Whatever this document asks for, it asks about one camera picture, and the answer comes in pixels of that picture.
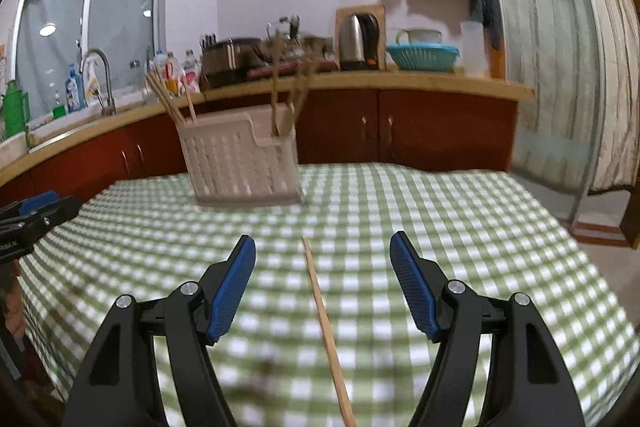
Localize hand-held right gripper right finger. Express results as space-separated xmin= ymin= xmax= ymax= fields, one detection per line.
xmin=389 ymin=230 xmax=586 ymax=427

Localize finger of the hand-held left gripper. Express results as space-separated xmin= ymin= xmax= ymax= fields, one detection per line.
xmin=0 ymin=191 xmax=60 ymax=220
xmin=0 ymin=197 xmax=81 ymax=236

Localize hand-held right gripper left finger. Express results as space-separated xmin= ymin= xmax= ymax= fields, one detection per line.
xmin=62 ymin=234 xmax=257 ymax=427

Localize pale plastic utensil holder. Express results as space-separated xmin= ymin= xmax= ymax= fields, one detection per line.
xmin=177 ymin=102 xmax=304 ymax=208

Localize green thermos jug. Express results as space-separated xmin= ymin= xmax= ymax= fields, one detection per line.
xmin=0 ymin=79 xmax=31 ymax=140

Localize green checked tablecloth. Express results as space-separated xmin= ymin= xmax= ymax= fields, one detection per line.
xmin=17 ymin=162 xmax=631 ymax=427

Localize blue label detergent bottle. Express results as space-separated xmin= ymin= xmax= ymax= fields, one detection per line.
xmin=64 ymin=64 xmax=83 ymax=112

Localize yellow label spray bottle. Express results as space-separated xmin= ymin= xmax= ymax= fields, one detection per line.
xmin=81 ymin=59 xmax=101 ymax=105

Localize tall steel faucet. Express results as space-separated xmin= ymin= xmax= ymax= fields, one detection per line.
xmin=79 ymin=48 xmax=117 ymax=116

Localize red kitchen cabinets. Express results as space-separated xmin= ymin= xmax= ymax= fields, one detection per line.
xmin=0 ymin=89 xmax=518 ymax=208

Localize orange liquid bottle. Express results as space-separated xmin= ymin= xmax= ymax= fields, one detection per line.
xmin=165 ymin=53 xmax=181 ymax=98

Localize wooden kitchen countertop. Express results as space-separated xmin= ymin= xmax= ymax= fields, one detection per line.
xmin=0 ymin=69 xmax=536 ymax=188

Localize sliding glass window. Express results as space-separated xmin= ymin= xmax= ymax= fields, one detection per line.
xmin=15 ymin=0 xmax=167 ymax=128

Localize red induction cooker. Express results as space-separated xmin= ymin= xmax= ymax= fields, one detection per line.
xmin=245 ymin=59 xmax=341 ymax=80

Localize knife block with scissors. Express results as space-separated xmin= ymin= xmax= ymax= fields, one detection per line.
xmin=200 ymin=33 xmax=218 ymax=82

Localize teal plastic basket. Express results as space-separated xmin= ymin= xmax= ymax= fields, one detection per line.
xmin=386 ymin=43 xmax=461 ymax=72

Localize translucent white plastic container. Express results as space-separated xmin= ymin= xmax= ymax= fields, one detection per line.
xmin=460 ymin=20 xmax=491 ymax=76

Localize striped curtain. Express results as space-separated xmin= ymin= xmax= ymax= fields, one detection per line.
xmin=500 ymin=0 xmax=632 ymax=198

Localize white basin with green rim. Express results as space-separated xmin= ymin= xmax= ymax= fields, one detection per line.
xmin=395 ymin=28 xmax=443 ymax=46

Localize steel electric kettle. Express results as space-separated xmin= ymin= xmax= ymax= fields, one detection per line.
xmin=339 ymin=13 xmax=381 ymax=72

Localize steel wok with lid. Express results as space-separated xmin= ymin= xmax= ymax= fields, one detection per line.
xmin=260 ymin=14 xmax=333 ymax=60

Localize wooden cutting board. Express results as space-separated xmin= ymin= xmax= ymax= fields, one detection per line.
xmin=335 ymin=5 xmax=387 ymax=68

